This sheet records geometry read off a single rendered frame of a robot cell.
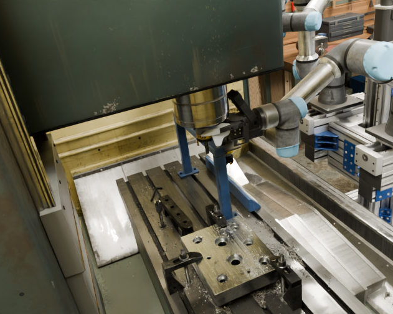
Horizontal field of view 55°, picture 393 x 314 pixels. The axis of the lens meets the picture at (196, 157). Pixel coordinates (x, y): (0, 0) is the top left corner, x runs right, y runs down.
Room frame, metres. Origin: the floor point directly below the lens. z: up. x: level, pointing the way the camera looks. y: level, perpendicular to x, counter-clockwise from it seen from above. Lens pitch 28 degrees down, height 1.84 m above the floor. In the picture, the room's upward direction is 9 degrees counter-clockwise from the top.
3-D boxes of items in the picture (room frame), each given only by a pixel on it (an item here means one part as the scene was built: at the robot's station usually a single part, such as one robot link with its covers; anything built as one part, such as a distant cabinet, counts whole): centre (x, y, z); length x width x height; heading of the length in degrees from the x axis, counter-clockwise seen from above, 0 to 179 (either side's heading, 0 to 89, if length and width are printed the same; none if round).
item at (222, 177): (1.22, -0.08, 1.05); 0.10 x 0.05 x 0.30; 108
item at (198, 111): (1.03, -0.04, 1.48); 0.16 x 0.16 x 0.12
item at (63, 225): (0.90, 0.39, 1.16); 0.48 x 0.05 x 0.51; 18
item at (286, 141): (1.13, -0.30, 1.26); 0.11 x 0.08 x 0.11; 18
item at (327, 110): (1.94, -0.81, 1.01); 0.36 x 0.22 x 0.06; 105
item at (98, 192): (1.65, 0.16, 0.75); 0.89 x 0.70 x 0.26; 108
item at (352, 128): (1.72, -0.91, 0.79); 0.36 x 0.27 x 0.85; 15
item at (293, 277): (0.82, -0.20, 0.97); 0.13 x 0.03 x 0.15; 18
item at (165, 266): (0.92, 0.10, 0.97); 0.13 x 0.03 x 0.15; 108
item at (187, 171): (1.64, 0.05, 1.05); 0.10 x 0.05 x 0.30; 108
